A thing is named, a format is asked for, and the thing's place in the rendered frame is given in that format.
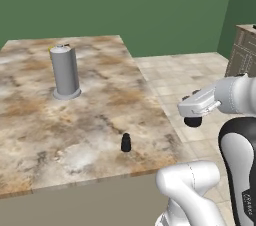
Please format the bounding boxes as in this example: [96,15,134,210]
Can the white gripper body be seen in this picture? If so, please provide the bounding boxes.
[177,85,223,119]

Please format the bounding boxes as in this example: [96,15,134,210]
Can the beige cabinet run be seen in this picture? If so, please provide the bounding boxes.
[224,23,256,79]

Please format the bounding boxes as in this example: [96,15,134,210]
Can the black shaker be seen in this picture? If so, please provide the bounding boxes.
[120,132,132,153]
[183,116,204,129]

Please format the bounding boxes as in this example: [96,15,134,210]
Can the grey cylindrical canister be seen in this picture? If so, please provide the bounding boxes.
[49,43,83,101]

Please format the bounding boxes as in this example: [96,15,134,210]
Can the marble-top dining counter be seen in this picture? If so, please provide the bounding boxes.
[0,34,188,226]

